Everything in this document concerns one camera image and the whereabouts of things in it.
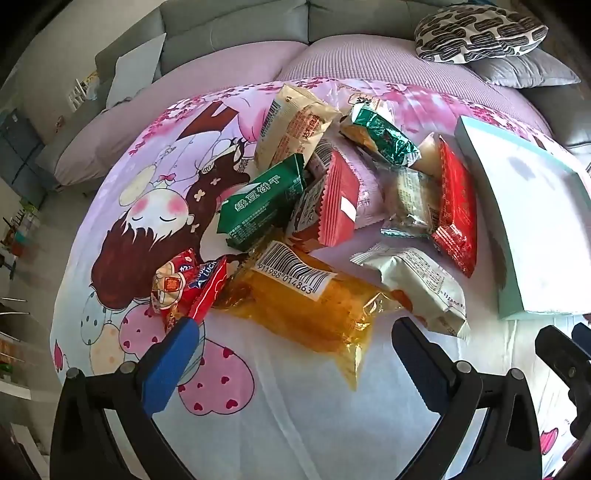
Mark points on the clear pastry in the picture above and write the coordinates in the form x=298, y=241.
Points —
x=413, y=198

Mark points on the dark green biscuit packet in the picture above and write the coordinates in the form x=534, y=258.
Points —
x=263, y=207

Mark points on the green white snack packet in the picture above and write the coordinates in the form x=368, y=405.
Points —
x=383, y=134

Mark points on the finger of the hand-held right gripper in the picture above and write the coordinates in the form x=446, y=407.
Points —
x=582, y=333
x=561, y=360

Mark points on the pink snack packet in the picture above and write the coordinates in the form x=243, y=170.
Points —
x=369, y=184

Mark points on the blue cabinet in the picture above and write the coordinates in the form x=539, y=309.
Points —
x=16, y=147

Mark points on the grey sofa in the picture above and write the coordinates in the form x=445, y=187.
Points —
x=231, y=37

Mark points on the red gold-patterned packet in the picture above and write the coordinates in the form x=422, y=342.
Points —
x=455, y=212

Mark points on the pink sofa cover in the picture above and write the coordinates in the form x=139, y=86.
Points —
x=360, y=60

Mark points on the pale round cake packet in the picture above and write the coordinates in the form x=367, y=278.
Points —
x=427, y=157

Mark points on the small red gold packet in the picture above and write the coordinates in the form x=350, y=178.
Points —
x=168, y=286

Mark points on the dark red zigzag-edged packet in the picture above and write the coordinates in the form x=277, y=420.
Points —
x=344, y=184

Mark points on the grey pillow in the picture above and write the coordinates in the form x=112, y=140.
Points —
x=531, y=69

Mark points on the black white patterned pillow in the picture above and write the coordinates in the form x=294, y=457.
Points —
x=475, y=32

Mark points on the grey leather cushion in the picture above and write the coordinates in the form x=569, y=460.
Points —
x=558, y=110

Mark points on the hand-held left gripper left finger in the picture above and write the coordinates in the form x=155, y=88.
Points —
x=171, y=364

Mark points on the yellow transparent snack packet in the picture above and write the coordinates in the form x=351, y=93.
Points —
x=295, y=304

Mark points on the beige orange-print snack packet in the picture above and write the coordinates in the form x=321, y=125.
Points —
x=295, y=124

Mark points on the teal shallow box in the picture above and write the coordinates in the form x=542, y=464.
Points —
x=521, y=207

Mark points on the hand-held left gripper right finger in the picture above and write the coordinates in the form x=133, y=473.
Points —
x=420, y=364

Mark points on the printed blanket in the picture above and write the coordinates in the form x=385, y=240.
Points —
x=152, y=175

